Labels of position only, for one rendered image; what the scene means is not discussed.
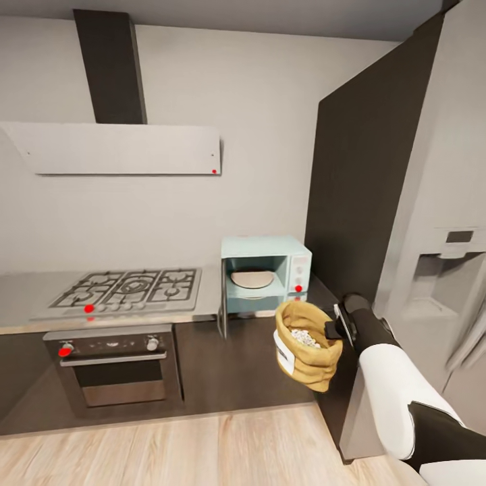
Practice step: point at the fridge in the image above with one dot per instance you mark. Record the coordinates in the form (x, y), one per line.
(397, 213)

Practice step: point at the burner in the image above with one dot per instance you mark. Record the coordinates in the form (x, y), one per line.
(125, 291)

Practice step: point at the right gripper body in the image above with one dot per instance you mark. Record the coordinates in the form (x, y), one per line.
(334, 330)

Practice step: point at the oven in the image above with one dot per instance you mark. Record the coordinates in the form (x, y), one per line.
(118, 370)

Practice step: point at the microwave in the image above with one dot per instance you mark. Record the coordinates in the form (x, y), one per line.
(261, 265)

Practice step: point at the popcorn bag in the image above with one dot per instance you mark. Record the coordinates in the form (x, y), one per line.
(313, 366)

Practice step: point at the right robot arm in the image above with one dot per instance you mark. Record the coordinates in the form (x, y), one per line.
(414, 423)

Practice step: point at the range hood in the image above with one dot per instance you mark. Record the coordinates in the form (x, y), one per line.
(121, 140)

